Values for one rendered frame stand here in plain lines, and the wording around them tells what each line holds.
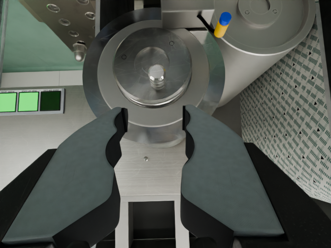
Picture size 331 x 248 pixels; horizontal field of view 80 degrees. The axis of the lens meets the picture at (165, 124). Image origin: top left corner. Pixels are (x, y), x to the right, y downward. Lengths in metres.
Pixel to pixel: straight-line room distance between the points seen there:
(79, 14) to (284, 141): 0.47
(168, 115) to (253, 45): 0.12
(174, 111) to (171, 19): 0.09
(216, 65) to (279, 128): 0.16
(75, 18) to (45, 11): 0.06
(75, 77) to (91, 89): 3.15
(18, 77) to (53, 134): 3.22
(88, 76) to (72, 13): 0.32
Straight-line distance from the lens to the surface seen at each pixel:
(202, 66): 0.21
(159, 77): 0.16
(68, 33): 0.60
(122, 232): 0.58
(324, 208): 0.45
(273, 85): 0.35
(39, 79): 3.61
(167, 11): 0.21
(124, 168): 0.54
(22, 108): 0.66
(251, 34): 0.26
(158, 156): 0.53
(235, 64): 0.26
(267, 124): 0.36
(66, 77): 3.42
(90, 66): 0.23
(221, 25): 0.18
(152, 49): 0.20
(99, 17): 0.26
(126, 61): 0.20
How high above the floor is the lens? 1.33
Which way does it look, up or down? 8 degrees down
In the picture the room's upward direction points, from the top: 178 degrees clockwise
